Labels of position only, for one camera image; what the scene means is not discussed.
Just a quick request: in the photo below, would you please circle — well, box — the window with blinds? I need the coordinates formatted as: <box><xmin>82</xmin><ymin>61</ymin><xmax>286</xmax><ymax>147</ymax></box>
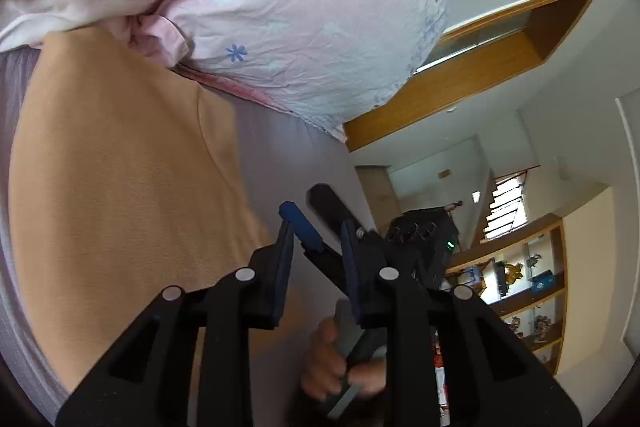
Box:
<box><xmin>479</xmin><ymin>172</ymin><xmax>532</xmax><ymax>244</ymax></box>

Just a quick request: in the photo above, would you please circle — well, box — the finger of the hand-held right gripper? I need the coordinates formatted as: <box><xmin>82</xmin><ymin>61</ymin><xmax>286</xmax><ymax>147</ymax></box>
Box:
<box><xmin>278</xmin><ymin>201</ymin><xmax>351</xmax><ymax>295</ymax></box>
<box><xmin>306</xmin><ymin>184</ymin><xmax>372</xmax><ymax>240</ymax></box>

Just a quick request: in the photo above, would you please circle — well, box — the person's right hand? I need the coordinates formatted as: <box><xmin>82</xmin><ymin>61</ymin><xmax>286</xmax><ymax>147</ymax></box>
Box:
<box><xmin>299</xmin><ymin>316</ymin><xmax>390</xmax><ymax>404</ymax></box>

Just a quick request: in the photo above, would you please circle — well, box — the wooden display shelf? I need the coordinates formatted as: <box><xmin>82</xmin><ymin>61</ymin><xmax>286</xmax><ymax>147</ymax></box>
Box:
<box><xmin>444</xmin><ymin>213</ymin><xmax>569</xmax><ymax>377</ymax></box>

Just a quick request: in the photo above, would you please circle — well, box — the orange small garment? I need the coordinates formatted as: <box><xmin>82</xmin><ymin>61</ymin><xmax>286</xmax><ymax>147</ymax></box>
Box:
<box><xmin>7</xmin><ymin>29</ymin><xmax>321</xmax><ymax>403</ymax></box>

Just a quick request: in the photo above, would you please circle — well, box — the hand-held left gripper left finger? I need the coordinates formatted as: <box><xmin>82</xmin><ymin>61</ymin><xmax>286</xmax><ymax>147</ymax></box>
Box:
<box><xmin>55</xmin><ymin>219</ymin><xmax>296</xmax><ymax>427</ymax></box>

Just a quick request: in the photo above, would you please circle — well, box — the yellow figurine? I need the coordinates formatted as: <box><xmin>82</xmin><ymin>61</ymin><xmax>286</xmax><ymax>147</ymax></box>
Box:
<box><xmin>504</xmin><ymin>261</ymin><xmax>527</xmax><ymax>286</ymax></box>

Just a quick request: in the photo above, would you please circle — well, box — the pink floral pillow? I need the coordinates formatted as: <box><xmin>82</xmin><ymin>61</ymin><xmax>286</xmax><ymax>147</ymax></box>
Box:
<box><xmin>150</xmin><ymin>0</ymin><xmax>449</xmax><ymax>144</ymax></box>

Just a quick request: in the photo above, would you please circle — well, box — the wooden door frame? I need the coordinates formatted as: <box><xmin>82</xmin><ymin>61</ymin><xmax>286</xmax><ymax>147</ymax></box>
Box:
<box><xmin>344</xmin><ymin>0</ymin><xmax>623</xmax><ymax>152</ymax></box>

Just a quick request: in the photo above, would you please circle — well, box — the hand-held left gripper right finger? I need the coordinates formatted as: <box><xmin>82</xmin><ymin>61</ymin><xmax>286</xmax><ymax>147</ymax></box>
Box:
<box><xmin>340</xmin><ymin>220</ymin><xmax>584</xmax><ymax>427</ymax></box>

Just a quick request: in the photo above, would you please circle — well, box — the blue box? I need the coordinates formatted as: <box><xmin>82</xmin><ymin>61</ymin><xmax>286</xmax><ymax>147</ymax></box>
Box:
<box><xmin>530</xmin><ymin>273</ymin><xmax>559</xmax><ymax>294</ymax></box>

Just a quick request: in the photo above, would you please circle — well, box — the light wooden door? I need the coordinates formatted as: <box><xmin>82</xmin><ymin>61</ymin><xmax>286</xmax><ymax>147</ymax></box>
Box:
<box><xmin>355</xmin><ymin>165</ymin><xmax>402</xmax><ymax>235</ymax></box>

